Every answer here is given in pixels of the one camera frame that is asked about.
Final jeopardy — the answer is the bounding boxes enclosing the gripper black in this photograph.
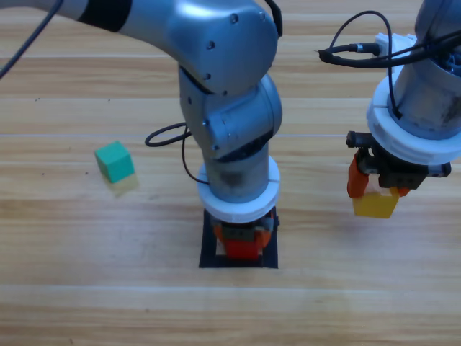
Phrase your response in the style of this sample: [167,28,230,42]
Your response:
[212,212,280,253]
[345,130,453,198]

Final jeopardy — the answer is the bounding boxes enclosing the red wooden block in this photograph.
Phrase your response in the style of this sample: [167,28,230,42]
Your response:
[225,239,261,261]

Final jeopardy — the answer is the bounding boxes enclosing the yellow wooden block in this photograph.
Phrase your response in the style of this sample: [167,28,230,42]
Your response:
[352,187,400,220]

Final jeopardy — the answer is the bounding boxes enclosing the green wooden block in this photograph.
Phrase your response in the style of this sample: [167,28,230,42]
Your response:
[94,140,135,184]

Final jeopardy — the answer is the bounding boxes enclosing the black tape square outline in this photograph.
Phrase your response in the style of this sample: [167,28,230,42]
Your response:
[199,208,280,270]

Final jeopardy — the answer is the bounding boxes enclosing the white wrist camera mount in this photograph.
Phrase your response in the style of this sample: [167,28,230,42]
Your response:
[374,31,419,58]

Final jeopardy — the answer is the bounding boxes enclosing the dark loose cable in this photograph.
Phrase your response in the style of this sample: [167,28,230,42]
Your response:
[0,0,64,79]

